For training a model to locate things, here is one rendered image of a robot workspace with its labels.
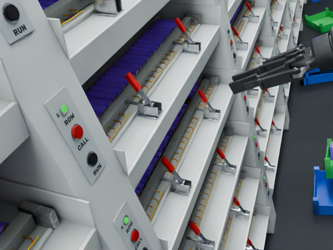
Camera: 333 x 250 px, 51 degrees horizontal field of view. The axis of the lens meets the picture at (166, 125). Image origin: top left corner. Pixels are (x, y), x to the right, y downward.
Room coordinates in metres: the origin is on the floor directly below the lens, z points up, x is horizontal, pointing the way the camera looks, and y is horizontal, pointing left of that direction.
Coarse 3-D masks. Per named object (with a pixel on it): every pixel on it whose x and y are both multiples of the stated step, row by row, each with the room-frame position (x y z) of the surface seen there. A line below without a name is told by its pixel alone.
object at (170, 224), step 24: (216, 72) 0.97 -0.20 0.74; (216, 96) 0.90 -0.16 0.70; (192, 120) 0.81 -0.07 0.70; (192, 144) 0.71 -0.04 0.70; (216, 144) 0.74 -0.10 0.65; (192, 168) 0.63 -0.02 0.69; (168, 192) 0.57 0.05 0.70; (192, 192) 0.56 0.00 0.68; (168, 216) 0.52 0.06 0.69; (168, 240) 0.46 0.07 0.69
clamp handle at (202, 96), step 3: (198, 90) 0.82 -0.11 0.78; (201, 90) 0.81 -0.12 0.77; (198, 93) 0.81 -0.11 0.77; (201, 93) 0.81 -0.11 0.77; (201, 96) 0.80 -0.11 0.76; (204, 96) 0.81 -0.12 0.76; (204, 99) 0.80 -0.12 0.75; (207, 99) 0.81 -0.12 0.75; (204, 102) 0.80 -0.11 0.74; (207, 102) 0.80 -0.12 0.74; (207, 105) 0.80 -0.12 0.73; (210, 105) 0.80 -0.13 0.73; (210, 108) 0.80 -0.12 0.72; (210, 111) 0.80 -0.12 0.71; (213, 111) 0.80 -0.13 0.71
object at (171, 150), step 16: (208, 80) 0.95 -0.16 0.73; (192, 112) 0.81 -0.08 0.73; (176, 128) 0.75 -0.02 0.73; (192, 128) 0.76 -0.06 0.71; (176, 144) 0.70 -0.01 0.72; (160, 160) 0.65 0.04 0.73; (176, 160) 0.65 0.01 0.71; (160, 176) 0.60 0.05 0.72; (144, 192) 0.56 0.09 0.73; (160, 192) 0.57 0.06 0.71; (144, 208) 0.53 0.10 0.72
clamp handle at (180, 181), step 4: (164, 160) 0.58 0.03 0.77; (164, 164) 0.58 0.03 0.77; (168, 164) 0.58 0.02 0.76; (168, 168) 0.58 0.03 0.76; (172, 168) 0.58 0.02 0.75; (172, 172) 0.58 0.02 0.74; (176, 172) 0.58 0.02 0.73; (176, 176) 0.57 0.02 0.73; (180, 180) 0.57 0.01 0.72; (180, 184) 0.57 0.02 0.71
